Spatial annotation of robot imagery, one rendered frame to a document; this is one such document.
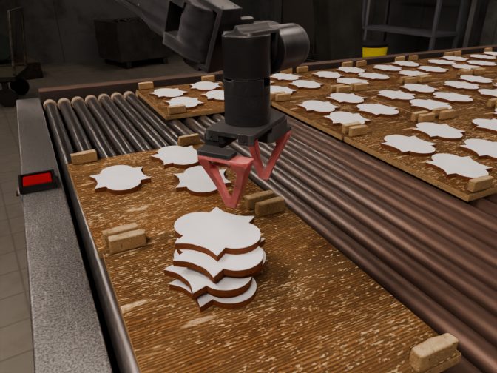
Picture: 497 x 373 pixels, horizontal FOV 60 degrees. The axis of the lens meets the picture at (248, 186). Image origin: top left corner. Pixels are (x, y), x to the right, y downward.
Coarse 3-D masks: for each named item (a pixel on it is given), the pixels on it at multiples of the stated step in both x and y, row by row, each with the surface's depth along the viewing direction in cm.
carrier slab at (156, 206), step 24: (192, 144) 115; (72, 168) 100; (96, 168) 100; (144, 168) 100; (168, 168) 100; (144, 192) 89; (168, 192) 89; (96, 216) 80; (120, 216) 80; (144, 216) 80; (168, 216) 80; (96, 240) 73
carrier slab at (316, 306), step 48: (288, 240) 73; (144, 288) 62; (288, 288) 62; (336, 288) 62; (144, 336) 53; (192, 336) 53; (240, 336) 53; (288, 336) 53; (336, 336) 53; (384, 336) 53; (432, 336) 53
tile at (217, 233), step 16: (176, 224) 64; (192, 224) 64; (208, 224) 64; (224, 224) 64; (240, 224) 64; (192, 240) 60; (208, 240) 60; (224, 240) 60; (240, 240) 60; (256, 240) 60
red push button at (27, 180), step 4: (48, 172) 100; (28, 176) 98; (32, 176) 98; (36, 176) 98; (40, 176) 98; (44, 176) 98; (48, 176) 98; (24, 180) 96; (28, 180) 96; (32, 180) 96; (36, 180) 96; (40, 180) 96; (44, 180) 96; (48, 180) 96; (52, 180) 96; (24, 184) 94; (28, 184) 94; (32, 184) 94
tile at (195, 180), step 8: (192, 168) 97; (200, 168) 97; (176, 176) 94; (184, 176) 93; (192, 176) 93; (200, 176) 93; (208, 176) 93; (184, 184) 90; (192, 184) 90; (200, 184) 90; (208, 184) 90; (192, 192) 88; (200, 192) 87; (208, 192) 87; (216, 192) 88
